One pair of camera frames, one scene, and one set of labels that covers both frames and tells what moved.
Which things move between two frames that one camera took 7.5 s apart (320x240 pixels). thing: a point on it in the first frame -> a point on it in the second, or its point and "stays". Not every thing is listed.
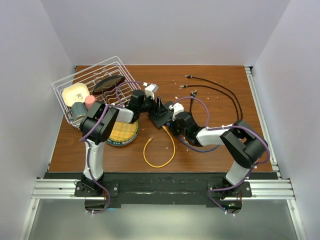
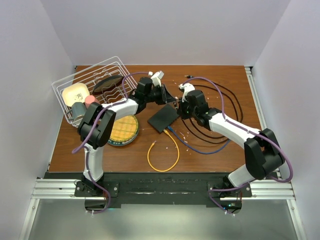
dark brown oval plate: (108, 83) stays
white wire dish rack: (108, 81) stays
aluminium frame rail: (64, 189) stays
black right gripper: (173, 131) -> (181, 106)
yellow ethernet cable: (146, 145) -> (177, 158)
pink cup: (89, 100) stays
